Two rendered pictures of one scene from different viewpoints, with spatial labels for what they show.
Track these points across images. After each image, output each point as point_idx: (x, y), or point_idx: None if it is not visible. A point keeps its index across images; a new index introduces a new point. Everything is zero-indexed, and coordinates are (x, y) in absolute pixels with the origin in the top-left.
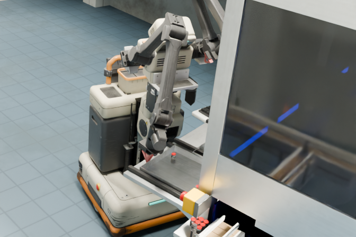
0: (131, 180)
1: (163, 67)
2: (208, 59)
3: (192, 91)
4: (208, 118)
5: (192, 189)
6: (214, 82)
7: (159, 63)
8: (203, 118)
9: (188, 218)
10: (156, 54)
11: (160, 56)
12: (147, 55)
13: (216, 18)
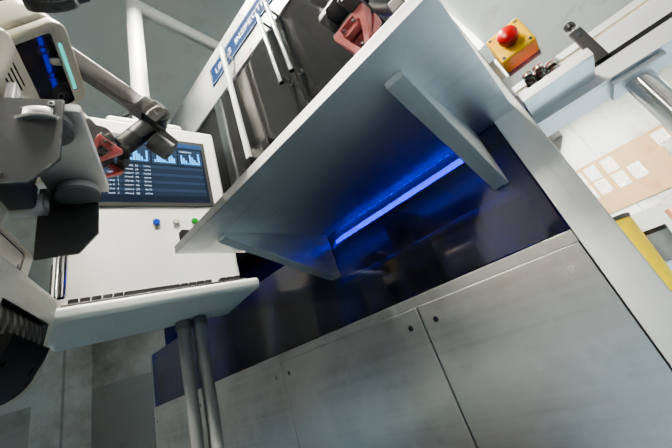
0: (448, 13)
1: None
2: (115, 145)
3: (77, 214)
4: None
5: (493, 36)
6: None
7: (11, 77)
8: (103, 301)
9: (491, 164)
10: (13, 43)
11: (18, 62)
12: None
13: (117, 85)
